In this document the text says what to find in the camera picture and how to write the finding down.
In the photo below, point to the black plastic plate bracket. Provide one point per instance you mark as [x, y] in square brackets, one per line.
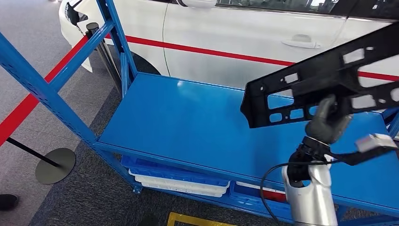
[321, 71]

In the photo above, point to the blue metal shelf rack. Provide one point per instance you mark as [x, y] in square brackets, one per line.
[187, 124]

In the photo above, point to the blue plastic bin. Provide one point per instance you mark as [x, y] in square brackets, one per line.
[146, 165]
[246, 202]

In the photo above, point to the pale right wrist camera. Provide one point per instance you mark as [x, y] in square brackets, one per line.
[374, 142]

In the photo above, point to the red part in bin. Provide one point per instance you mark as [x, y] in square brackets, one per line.
[276, 196]

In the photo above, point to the white car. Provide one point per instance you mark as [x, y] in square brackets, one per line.
[218, 25]

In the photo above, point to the red barrier belt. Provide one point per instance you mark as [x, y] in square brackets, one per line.
[202, 51]
[18, 115]

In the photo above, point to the black shoe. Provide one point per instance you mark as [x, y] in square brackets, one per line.
[7, 202]

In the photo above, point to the black stanchion with round base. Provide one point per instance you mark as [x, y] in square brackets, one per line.
[56, 167]

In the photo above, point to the white plastic bin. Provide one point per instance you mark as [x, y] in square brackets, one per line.
[249, 186]
[174, 187]

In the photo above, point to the black stanchion post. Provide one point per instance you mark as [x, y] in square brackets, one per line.
[106, 56]

